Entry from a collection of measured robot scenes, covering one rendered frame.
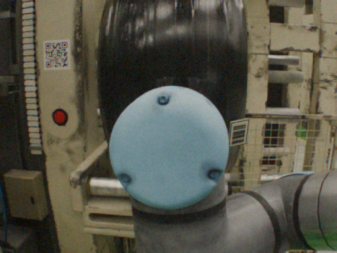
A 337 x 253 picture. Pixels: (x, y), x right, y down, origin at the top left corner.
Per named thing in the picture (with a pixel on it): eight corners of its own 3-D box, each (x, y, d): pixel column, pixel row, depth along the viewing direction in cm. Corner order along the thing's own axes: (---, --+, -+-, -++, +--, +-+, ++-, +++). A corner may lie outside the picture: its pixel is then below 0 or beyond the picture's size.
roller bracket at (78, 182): (72, 213, 68) (67, 175, 66) (114, 159, 107) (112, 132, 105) (85, 214, 68) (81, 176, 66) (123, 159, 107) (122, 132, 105)
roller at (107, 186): (83, 182, 70) (89, 172, 74) (86, 197, 72) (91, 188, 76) (232, 188, 67) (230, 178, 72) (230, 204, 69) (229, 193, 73)
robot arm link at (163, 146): (109, 226, 18) (94, 90, 17) (140, 178, 29) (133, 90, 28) (235, 223, 18) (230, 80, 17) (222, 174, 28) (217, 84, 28)
